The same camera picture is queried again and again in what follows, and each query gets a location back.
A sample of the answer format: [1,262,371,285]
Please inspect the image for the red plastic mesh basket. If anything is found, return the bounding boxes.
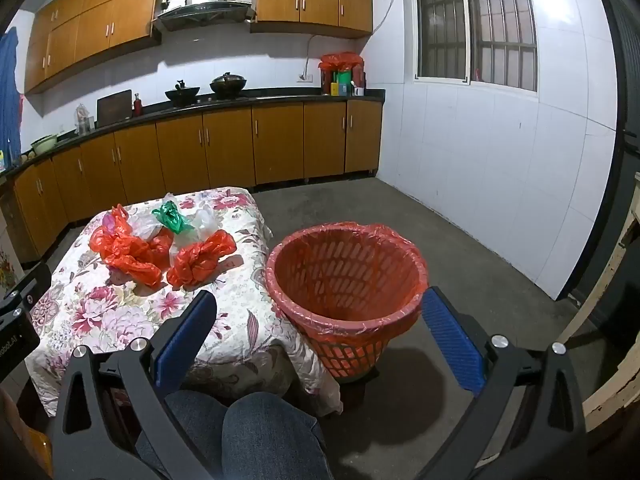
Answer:
[265,225,430,385]

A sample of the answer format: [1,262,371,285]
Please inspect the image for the red bagged containers on counter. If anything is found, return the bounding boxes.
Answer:
[320,67,367,96]

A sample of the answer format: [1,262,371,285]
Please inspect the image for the glass jar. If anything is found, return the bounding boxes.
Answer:
[75,104,96,136]

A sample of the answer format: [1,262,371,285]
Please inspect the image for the red plastic bin liner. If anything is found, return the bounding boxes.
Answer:
[265,224,430,342]

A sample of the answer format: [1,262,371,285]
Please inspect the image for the wooden lower cabinet run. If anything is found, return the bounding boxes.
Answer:
[12,100,383,261]

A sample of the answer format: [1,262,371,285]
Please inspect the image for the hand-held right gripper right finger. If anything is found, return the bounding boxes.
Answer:
[421,286,588,480]

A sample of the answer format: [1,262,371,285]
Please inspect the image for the floral tablecloth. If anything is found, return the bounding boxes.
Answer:
[24,187,346,418]

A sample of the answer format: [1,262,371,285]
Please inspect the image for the long wooden upper cabinet run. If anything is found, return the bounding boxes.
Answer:
[24,0,261,95]

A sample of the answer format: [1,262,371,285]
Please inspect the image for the black lidded pot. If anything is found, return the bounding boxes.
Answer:
[209,72,248,99]

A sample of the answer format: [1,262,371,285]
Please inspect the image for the blue hanging cloth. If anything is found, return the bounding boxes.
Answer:
[0,27,24,162]

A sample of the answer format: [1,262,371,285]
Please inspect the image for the green plastic bag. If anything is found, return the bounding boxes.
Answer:
[151,201,195,234]

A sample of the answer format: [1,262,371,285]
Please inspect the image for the red bag on appliance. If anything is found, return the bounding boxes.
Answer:
[319,52,364,74]

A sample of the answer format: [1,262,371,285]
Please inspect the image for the large red plastic bag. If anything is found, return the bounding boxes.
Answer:
[89,204,177,289]

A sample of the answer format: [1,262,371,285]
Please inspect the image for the dark cutting board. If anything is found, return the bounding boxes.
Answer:
[96,90,133,128]

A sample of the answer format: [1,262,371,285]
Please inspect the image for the black wok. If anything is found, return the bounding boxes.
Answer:
[165,80,201,106]

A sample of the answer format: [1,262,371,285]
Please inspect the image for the pale translucent plastic bag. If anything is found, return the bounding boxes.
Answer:
[191,206,222,242]

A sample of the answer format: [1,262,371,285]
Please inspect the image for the person's left jeans leg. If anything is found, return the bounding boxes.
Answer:
[135,389,231,480]

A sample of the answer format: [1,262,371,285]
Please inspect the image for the appliance power cable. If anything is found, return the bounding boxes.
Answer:
[304,33,322,79]

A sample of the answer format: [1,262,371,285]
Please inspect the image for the small red plastic bag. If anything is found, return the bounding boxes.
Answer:
[166,229,238,289]

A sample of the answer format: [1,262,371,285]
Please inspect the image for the floral printed panel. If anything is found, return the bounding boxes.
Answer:
[0,210,22,302]

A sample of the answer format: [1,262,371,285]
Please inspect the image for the black kitchen countertop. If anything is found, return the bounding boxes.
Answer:
[0,89,387,177]

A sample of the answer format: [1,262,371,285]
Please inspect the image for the worn wooden door frame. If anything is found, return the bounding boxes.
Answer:
[555,172,640,431]

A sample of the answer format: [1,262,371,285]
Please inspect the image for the barred window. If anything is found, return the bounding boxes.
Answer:
[410,0,540,93]

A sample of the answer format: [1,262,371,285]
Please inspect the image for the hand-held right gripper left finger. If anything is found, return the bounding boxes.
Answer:
[50,289,221,480]

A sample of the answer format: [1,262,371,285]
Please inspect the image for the person's jeans leg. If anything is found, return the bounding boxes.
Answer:
[135,389,231,480]
[221,392,335,480]

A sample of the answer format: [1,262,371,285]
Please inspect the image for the person's right jeans leg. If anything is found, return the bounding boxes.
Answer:
[221,392,335,480]

